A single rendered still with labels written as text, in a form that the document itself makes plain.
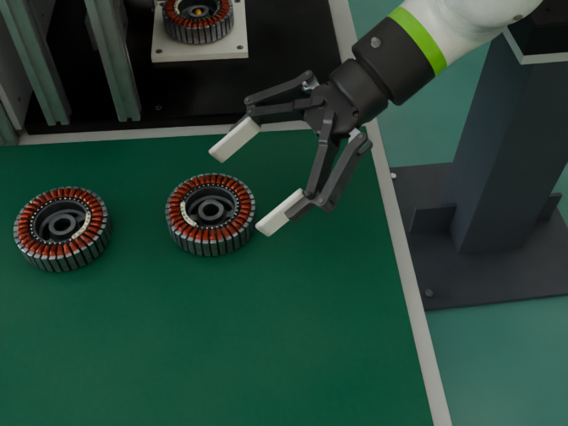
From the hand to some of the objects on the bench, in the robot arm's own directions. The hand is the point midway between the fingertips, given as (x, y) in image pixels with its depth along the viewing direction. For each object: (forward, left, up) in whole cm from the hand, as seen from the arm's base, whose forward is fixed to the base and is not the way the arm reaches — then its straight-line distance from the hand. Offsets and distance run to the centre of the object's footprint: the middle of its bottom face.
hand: (243, 187), depth 77 cm
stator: (+4, -36, -4) cm, 37 cm away
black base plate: (+5, -48, -9) cm, 49 cm away
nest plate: (+4, -36, -6) cm, 37 cm away
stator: (+4, +2, -4) cm, 7 cm away
